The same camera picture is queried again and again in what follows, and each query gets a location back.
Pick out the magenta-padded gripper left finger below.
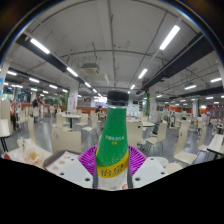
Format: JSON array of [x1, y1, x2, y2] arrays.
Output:
[[54, 144, 101, 189]]

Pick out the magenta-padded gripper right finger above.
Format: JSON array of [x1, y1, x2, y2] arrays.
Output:
[[126, 145, 169, 189]]

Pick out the green-labelled drink bottle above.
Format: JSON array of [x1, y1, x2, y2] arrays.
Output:
[[93, 89, 131, 191]]

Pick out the white polka-dot mug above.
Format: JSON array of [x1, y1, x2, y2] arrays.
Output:
[[153, 155, 170, 168]]

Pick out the beige chair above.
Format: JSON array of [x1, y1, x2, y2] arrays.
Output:
[[126, 120, 144, 149], [49, 126, 83, 155]]

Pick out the group of beige chairs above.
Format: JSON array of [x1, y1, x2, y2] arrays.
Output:
[[0, 99, 224, 166]]

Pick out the person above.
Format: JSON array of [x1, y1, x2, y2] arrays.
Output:
[[94, 105, 104, 116], [31, 97, 40, 118], [37, 97, 46, 121]]

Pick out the ceiling air conditioner unit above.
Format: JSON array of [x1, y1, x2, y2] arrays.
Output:
[[79, 62, 101, 76]]

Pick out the group of ceiling lights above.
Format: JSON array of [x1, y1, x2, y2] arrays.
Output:
[[6, 24, 223, 104]]

